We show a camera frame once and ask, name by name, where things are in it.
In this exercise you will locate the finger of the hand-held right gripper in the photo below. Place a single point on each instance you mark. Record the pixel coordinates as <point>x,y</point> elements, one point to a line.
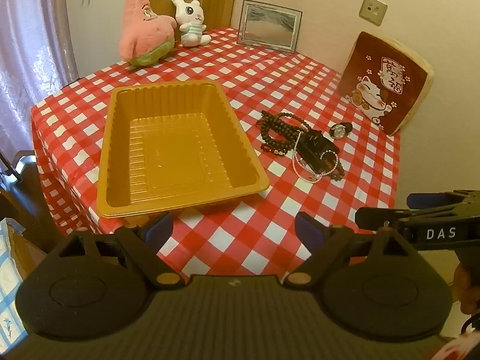
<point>431,200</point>
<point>382,219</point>

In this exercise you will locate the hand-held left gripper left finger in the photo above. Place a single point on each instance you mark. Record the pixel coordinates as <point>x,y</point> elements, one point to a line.
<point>160,229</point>

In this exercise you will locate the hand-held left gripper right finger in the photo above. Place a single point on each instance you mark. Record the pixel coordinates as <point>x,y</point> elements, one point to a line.
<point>308,229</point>

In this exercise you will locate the yellow plastic tray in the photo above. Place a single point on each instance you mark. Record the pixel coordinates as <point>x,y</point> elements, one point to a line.
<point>168,150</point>

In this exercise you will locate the black wristwatch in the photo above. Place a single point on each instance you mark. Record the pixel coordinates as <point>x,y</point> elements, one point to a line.
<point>340,130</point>

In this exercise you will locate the person's right hand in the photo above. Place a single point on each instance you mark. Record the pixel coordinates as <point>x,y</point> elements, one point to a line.
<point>467,288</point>

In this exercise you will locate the brown lucky cat cushion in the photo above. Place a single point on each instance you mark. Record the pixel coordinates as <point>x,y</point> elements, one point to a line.
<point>382,82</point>

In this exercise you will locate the cardboard box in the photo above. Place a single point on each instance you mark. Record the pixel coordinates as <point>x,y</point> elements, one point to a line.
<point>32,258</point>

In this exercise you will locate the red white checkered tablecloth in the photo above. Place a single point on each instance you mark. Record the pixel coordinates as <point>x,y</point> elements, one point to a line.
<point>262,82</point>

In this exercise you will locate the blue white paper packet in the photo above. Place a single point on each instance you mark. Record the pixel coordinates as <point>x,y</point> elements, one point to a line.
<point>9,281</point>

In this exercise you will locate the pink starfish plush toy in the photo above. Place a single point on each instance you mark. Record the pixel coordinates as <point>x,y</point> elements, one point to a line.
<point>144,33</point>

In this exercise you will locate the white bunny plush toy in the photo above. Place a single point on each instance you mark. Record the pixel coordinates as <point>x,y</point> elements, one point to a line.
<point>189,18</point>

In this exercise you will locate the lilac patterned curtain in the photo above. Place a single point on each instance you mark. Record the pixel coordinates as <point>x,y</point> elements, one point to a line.
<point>33,45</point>

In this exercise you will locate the beige wall socket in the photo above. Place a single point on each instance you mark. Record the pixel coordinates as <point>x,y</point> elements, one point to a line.
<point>373,10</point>

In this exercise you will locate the sand art picture frame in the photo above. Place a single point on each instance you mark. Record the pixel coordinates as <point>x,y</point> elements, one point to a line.
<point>268,24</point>

